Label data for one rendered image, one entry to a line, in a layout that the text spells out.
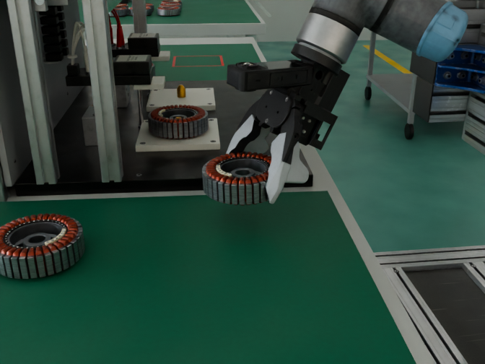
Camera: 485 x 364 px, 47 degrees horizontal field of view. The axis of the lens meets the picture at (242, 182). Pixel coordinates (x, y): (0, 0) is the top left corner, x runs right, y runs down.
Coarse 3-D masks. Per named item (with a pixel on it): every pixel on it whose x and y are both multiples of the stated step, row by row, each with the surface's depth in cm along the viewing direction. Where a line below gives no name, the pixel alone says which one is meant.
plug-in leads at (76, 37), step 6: (78, 24) 95; (78, 30) 95; (84, 30) 96; (78, 36) 96; (72, 42) 96; (84, 42) 96; (72, 48) 97; (84, 48) 97; (72, 54) 97; (84, 54) 97; (72, 60) 97; (84, 60) 98; (66, 66) 97; (72, 66) 97; (78, 66) 98; (72, 72) 97; (78, 72) 98
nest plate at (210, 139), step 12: (144, 120) 112; (216, 120) 112; (144, 132) 105; (204, 132) 105; (216, 132) 105; (144, 144) 99; (156, 144) 99; (168, 144) 99; (180, 144) 99; (192, 144) 100; (204, 144) 100; (216, 144) 100
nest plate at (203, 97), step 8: (192, 88) 135; (200, 88) 135; (208, 88) 135; (152, 96) 128; (160, 96) 128; (168, 96) 128; (176, 96) 128; (192, 96) 128; (200, 96) 128; (208, 96) 128; (152, 104) 123; (160, 104) 123; (168, 104) 123; (176, 104) 123; (184, 104) 123; (192, 104) 123; (200, 104) 123; (208, 104) 123
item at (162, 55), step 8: (128, 40) 119; (136, 40) 119; (144, 40) 119; (152, 40) 120; (112, 48) 120; (128, 48) 120; (136, 48) 120; (144, 48) 120; (152, 48) 120; (152, 56) 121; (160, 56) 121; (168, 56) 121
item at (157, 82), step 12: (120, 60) 98; (132, 60) 98; (144, 60) 98; (84, 72) 100; (120, 72) 98; (132, 72) 98; (144, 72) 98; (72, 84) 98; (84, 84) 98; (120, 84) 98; (132, 84) 98; (144, 84) 99; (156, 84) 99
